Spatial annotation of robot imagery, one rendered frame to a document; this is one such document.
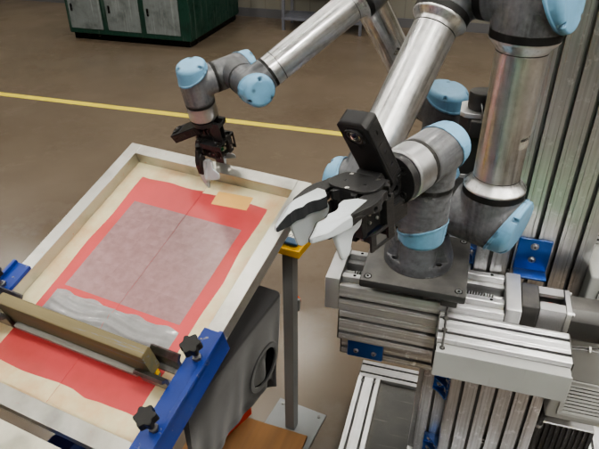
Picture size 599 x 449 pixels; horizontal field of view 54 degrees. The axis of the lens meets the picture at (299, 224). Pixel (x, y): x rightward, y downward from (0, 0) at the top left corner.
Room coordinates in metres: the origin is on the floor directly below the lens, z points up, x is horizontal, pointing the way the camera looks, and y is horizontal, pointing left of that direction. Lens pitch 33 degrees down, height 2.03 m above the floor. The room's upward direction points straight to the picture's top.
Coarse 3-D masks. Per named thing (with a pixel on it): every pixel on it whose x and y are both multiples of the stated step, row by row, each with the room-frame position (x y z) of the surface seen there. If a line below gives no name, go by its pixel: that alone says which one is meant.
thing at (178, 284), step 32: (192, 224) 1.28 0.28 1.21; (224, 224) 1.27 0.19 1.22; (256, 224) 1.26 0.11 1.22; (160, 256) 1.19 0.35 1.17; (192, 256) 1.18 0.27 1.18; (224, 256) 1.17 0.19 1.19; (160, 288) 1.09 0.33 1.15; (192, 288) 1.08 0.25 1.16; (160, 320) 1.01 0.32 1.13; (192, 320) 1.00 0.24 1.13; (64, 384) 0.87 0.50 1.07; (96, 384) 0.86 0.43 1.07; (128, 384) 0.86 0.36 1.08
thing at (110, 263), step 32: (160, 192) 1.41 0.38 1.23; (192, 192) 1.40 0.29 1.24; (128, 224) 1.31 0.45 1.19; (160, 224) 1.29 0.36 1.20; (96, 256) 1.21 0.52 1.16; (128, 256) 1.20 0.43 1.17; (64, 288) 1.12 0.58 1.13; (96, 288) 1.11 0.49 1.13; (128, 288) 1.10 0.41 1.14; (0, 352) 0.96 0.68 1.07; (32, 352) 0.96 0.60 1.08; (64, 352) 0.95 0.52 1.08
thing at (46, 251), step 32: (128, 160) 1.51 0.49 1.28; (160, 160) 1.50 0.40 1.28; (192, 160) 1.48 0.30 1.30; (96, 192) 1.40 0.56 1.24; (288, 192) 1.33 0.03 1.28; (64, 224) 1.29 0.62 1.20; (32, 256) 1.20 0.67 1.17; (256, 256) 1.12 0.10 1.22; (256, 288) 1.06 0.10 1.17; (224, 320) 0.96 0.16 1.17; (0, 384) 0.86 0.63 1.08; (32, 416) 0.78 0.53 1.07; (64, 416) 0.77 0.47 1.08; (96, 448) 0.71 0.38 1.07; (128, 448) 0.70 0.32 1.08
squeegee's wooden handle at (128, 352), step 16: (0, 304) 0.99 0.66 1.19; (16, 304) 0.99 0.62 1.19; (32, 304) 0.98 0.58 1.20; (16, 320) 1.00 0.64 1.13; (32, 320) 0.96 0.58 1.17; (48, 320) 0.94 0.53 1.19; (64, 320) 0.93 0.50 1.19; (64, 336) 0.93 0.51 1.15; (80, 336) 0.89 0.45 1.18; (96, 336) 0.89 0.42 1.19; (112, 336) 0.88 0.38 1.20; (96, 352) 0.90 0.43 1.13; (112, 352) 0.87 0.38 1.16; (128, 352) 0.84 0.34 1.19; (144, 352) 0.84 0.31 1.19; (144, 368) 0.84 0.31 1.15
